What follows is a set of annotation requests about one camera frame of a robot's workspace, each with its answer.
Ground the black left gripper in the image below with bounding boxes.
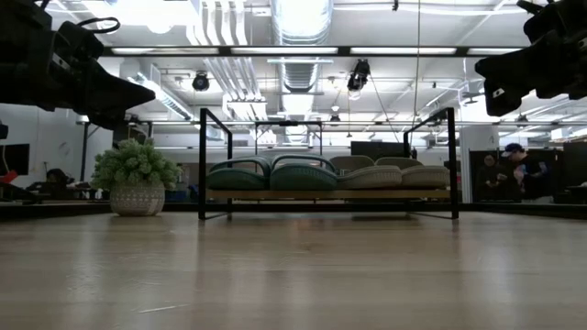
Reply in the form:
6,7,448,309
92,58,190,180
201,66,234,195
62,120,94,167
0,38,157,131

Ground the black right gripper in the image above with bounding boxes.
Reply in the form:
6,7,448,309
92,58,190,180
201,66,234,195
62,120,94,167
474,22,587,118

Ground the white rubber slide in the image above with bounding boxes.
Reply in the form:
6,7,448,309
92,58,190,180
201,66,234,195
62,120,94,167
375,156,452,189
328,154,404,191

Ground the green rubber slide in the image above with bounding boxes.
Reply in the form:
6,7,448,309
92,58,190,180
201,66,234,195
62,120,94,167
269,153,340,192
205,156,272,192

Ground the black metal wood shelf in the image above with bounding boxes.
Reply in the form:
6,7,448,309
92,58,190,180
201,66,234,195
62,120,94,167
197,106,460,221

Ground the green plant in white pot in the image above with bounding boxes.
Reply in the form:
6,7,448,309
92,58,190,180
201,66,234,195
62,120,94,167
90,137,183,218

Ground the person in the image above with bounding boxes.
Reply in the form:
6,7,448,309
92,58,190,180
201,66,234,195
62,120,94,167
501,142,557,204
44,168,77,189
475,154,506,204

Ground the black round ceiling device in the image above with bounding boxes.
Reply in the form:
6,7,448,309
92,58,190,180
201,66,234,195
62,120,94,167
191,71,211,93

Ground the black room partition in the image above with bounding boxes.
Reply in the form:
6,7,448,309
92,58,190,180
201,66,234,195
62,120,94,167
468,147,566,204

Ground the black monitor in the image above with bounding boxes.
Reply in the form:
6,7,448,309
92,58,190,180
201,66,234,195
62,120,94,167
0,143,31,177

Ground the black crossbar with light strips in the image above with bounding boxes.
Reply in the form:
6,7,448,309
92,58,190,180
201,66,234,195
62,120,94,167
98,44,526,58

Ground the black background screen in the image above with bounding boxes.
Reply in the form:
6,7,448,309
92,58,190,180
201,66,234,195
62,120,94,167
350,140,413,160

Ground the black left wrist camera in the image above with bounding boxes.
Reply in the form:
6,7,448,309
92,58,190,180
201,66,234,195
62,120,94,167
53,20,105,70

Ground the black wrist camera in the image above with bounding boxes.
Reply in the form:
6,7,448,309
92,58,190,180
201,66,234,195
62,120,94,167
516,0,570,45
53,20,105,70

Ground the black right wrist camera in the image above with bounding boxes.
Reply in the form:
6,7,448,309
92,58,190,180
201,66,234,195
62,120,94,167
516,0,570,45

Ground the thin hanging cable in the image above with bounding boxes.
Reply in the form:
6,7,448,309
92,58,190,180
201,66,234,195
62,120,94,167
407,0,422,148

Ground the black left wrist camera cable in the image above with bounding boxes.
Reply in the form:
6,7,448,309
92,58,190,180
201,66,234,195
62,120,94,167
76,16,122,35

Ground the black metal rig frame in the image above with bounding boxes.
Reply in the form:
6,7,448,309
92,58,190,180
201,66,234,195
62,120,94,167
0,200,587,220

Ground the black hanging rig camera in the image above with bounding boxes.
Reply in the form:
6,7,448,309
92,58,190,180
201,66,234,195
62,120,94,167
346,58,371,93

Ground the silver ventilation duct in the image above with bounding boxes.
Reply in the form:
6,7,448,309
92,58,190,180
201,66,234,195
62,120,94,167
270,0,335,93

